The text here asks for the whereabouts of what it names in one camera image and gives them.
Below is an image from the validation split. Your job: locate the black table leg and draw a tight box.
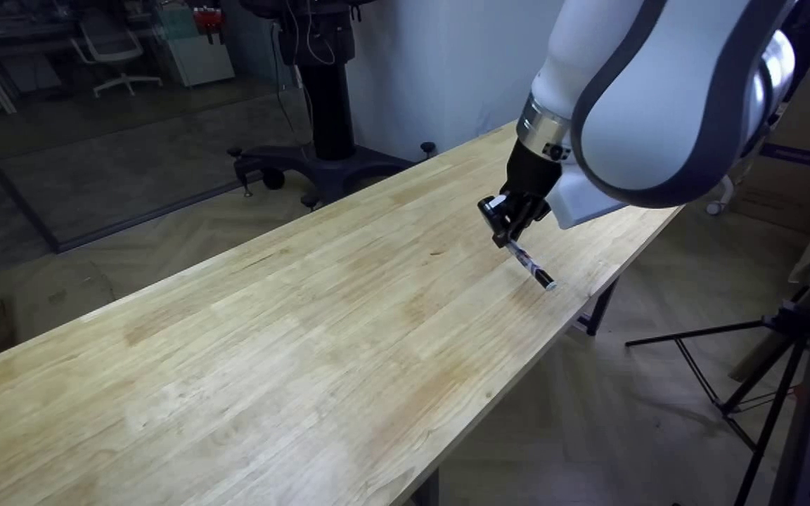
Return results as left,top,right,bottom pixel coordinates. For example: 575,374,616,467
576,277,621,339

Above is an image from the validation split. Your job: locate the white office chair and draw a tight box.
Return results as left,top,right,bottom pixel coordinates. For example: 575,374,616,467
67,13,167,100

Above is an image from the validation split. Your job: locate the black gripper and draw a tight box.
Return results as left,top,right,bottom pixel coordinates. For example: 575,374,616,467
476,137,565,250

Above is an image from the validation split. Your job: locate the black white marker pen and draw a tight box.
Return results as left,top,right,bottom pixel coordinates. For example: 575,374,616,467
503,232,557,291

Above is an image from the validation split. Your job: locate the small red object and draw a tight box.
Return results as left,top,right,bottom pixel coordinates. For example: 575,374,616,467
192,3,230,38

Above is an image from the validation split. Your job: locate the black camera tripod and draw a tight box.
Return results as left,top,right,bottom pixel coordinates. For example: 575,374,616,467
621,270,810,506

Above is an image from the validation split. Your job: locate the white office cabinet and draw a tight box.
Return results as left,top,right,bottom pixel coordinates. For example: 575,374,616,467
153,3,240,92

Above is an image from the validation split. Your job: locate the low cardboard box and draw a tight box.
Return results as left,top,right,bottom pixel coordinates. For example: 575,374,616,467
728,159,810,235

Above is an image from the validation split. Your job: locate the black mobile robot pedestal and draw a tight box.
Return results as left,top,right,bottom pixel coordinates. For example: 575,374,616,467
229,0,441,211

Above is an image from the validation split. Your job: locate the white stand leg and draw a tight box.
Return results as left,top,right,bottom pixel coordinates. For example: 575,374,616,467
701,173,741,219

